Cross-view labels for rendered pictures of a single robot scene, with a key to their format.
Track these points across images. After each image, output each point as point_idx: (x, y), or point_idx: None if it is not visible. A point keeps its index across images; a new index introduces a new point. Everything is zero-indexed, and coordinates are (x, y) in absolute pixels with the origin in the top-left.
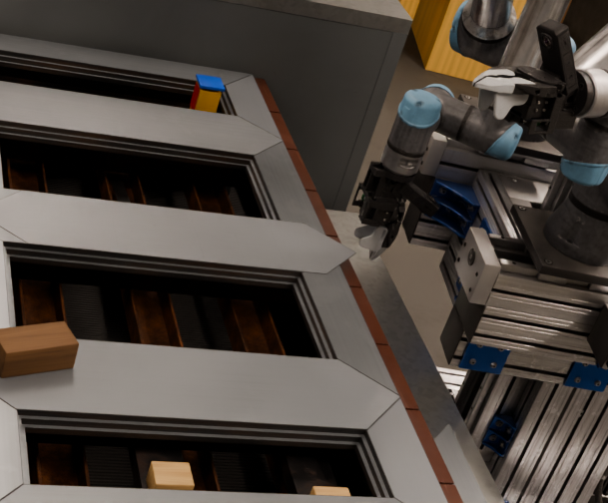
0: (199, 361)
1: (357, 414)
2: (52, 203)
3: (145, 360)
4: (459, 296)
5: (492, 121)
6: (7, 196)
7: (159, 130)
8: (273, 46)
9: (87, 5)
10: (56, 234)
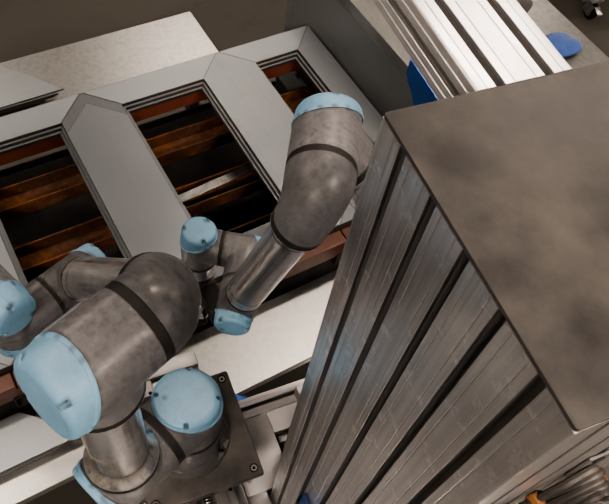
0: None
1: None
2: (123, 130)
3: None
4: None
5: (222, 293)
6: (115, 110)
7: (275, 153)
8: None
9: (371, 61)
10: (87, 142)
